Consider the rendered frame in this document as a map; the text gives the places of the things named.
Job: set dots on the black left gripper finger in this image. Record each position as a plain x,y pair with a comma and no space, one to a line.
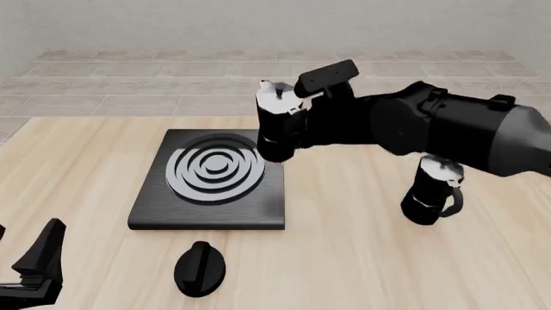
45,255
1,232

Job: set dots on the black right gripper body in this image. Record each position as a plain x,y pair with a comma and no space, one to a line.
336,126

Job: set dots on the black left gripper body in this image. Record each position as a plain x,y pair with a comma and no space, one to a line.
26,292

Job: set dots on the black and silver moka pot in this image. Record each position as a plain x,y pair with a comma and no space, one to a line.
275,129
424,200

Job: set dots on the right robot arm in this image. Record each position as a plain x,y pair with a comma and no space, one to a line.
456,129

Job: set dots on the flat black stove plate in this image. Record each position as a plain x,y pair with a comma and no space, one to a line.
172,206

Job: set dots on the round black stove knob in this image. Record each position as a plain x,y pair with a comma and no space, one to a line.
199,271

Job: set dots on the small flat plate on stalk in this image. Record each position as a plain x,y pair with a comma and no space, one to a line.
327,76

